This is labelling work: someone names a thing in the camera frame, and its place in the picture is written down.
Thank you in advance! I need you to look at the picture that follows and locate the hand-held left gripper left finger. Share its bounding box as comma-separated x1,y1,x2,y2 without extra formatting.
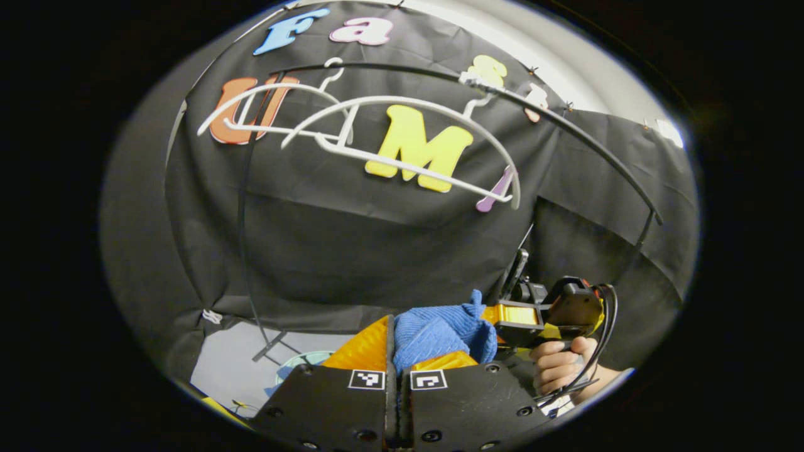
254,316,399,451

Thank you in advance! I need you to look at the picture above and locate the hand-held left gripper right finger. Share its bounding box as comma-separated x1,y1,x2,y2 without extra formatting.
400,351,550,451

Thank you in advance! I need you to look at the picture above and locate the green laundry hamper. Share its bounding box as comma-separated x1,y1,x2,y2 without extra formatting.
274,350,337,387

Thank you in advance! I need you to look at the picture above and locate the blue corduroy shirt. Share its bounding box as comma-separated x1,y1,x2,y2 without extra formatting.
264,289,499,396

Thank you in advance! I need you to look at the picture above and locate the white hanger with taped hook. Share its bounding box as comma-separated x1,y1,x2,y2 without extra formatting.
281,75,522,212

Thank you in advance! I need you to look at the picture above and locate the black clothes rack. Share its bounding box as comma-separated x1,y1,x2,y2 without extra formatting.
237,61,664,364

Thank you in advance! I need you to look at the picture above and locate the empty white hanger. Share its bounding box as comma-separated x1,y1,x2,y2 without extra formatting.
197,58,354,147

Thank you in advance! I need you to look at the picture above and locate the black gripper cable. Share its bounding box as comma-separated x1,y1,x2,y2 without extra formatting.
534,284,620,409

